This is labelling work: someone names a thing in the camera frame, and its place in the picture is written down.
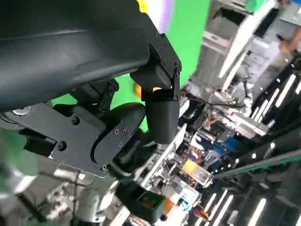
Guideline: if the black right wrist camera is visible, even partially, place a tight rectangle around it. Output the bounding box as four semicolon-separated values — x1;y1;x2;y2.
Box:
121;185;166;223

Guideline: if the yellow clear box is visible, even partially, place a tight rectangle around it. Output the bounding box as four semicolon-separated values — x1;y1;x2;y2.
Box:
182;159;214;187

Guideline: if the thick black cable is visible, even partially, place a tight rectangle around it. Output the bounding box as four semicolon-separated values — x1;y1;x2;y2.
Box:
188;96;244;108

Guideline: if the white frame beam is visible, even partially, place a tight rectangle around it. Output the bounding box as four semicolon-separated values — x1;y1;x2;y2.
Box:
218;7;261;80

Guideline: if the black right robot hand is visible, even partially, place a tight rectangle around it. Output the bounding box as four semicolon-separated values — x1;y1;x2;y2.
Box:
109;133;160;186

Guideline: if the person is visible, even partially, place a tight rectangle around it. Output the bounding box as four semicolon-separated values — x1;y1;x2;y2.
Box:
257;23;301;81

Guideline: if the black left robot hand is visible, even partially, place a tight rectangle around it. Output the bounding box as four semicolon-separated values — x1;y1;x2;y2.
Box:
0;0;183;179

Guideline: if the green table cloth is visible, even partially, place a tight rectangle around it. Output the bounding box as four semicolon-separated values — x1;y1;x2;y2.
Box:
0;0;214;176

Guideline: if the grey metal cabinet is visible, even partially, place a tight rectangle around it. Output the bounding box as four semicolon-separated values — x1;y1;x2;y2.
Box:
194;30;233;89

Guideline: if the lilac plate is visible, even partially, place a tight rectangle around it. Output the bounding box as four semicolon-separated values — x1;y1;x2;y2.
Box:
150;0;176;35

